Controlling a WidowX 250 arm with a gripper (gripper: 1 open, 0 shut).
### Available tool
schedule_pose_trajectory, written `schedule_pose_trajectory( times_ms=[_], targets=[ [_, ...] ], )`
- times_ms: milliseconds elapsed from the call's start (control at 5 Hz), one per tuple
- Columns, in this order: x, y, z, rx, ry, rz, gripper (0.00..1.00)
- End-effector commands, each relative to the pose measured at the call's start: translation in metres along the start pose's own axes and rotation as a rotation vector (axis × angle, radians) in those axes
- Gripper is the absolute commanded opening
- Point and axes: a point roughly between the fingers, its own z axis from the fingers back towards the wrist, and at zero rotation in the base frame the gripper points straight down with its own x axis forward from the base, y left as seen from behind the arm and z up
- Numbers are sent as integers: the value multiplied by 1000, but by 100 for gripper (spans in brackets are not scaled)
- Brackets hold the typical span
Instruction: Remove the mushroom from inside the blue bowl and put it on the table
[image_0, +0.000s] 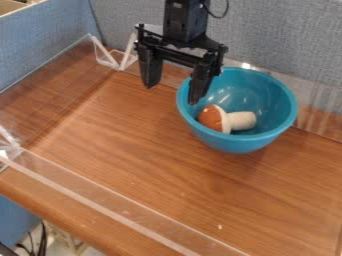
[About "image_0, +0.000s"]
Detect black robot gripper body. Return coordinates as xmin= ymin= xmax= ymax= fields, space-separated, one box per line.
xmin=134 ymin=0 xmax=230 ymax=76

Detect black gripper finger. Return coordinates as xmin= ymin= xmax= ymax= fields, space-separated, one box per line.
xmin=138 ymin=45 xmax=163 ymax=89
xmin=188 ymin=51 xmax=216 ymax=105

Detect plush mushroom toy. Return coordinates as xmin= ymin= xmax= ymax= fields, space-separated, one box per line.
xmin=198 ymin=104 xmax=257 ymax=134

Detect blue plastic bowl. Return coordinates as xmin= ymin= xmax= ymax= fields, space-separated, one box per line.
xmin=176 ymin=67 xmax=298 ymax=154

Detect clear acrylic front barrier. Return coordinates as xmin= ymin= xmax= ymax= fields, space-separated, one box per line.
xmin=0 ymin=126 xmax=250 ymax=256

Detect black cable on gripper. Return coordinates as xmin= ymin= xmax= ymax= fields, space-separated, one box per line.
xmin=199 ymin=0 xmax=230 ymax=20

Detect black cables under table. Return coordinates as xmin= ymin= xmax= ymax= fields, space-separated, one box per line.
xmin=12 ymin=221 xmax=50 ymax=256

